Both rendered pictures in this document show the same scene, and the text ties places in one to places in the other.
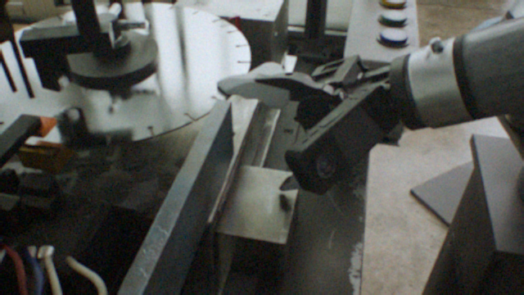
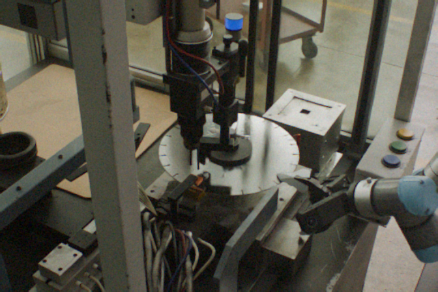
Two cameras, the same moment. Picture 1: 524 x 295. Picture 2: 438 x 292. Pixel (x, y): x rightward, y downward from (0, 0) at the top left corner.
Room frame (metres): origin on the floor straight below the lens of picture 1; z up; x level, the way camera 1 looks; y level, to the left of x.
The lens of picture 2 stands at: (-0.60, -0.12, 1.76)
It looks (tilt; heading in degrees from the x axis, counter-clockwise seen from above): 35 degrees down; 16
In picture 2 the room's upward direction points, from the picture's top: 1 degrees clockwise
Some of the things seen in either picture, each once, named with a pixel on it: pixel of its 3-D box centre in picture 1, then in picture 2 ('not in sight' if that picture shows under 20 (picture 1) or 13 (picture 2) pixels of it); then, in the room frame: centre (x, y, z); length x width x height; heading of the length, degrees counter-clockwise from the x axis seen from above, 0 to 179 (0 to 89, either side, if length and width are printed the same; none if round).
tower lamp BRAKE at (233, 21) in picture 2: not in sight; (233, 21); (0.79, 0.25, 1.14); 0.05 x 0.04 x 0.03; 77
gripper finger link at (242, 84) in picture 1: (262, 78); (299, 176); (0.43, 0.00, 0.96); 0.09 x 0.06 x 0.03; 65
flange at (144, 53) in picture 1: (111, 49); (229, 145); (0.49, 0.18, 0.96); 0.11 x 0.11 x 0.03
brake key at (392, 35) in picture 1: (393, 39); (390, 161); (0.64, -0.20, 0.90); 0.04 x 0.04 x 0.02
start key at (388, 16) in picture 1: (393, 20); (398, 148); (0.71, -0.22, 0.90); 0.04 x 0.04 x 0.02
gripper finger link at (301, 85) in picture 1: (295, 95); (311, 188); (0.39, -0.04, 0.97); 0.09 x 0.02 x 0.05; 65
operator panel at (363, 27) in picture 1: (376, 59); (387, 169); (0.72, -0.21, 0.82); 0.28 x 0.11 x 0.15; 167
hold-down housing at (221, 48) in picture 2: not in sight; (226, 81); (0.42, 0.17, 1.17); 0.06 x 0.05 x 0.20; 158
